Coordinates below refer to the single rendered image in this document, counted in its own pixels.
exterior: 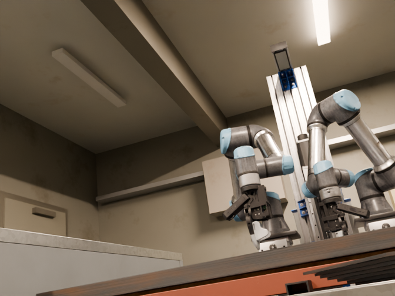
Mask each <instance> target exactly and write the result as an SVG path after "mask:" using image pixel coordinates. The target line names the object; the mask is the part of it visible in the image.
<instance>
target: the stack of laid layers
mask: <svg viewBox="0 0 395 296"><path fill-rule="evenodd" d="M390 248H395V227H389V228H384V229H379V230H374V231H368V232H364V233H358V234H352V235H348V236H342V237H336V238H331V239H327V240H321V241H315V242H311V243H305V244H299V245H293V246H290V247H283V248H278V249H274V250H268V251H262V252H258V253H252V254H246V255H240V256H237V257H230V258H224V259H221V260H215V261H209V262H205V263H199V264H193V265H187V266H184V267H178V268H171V269H168V270H162V271H156V272H152V273H146V274H140V275H134V276H130V277H125V278H118V279H115V280H109V281H103V282H97V283H93V284H87V285H81V286H77V287H72V288H66V289H62V290H56V291H50V292H44V293H40V294H36V296H117V295H123V294H130V293H134V292H141V291H147V290H154V289H158V288H165V287H171V286H175V285H182V284H188V283H192V282H199V281H206V280H212V279H216V278H223V277H229V276H233V275H240V274H246V273H253V272H257V271H263V270H270V269H274V268H280V267H287V266H291V265H298V264H304V263H310V262H315V261H321V260H328V259H332V258H339V257H345V256H349V255H356V254H363V253H369V252H373V251H380V250H386V249H390Z"/></svg>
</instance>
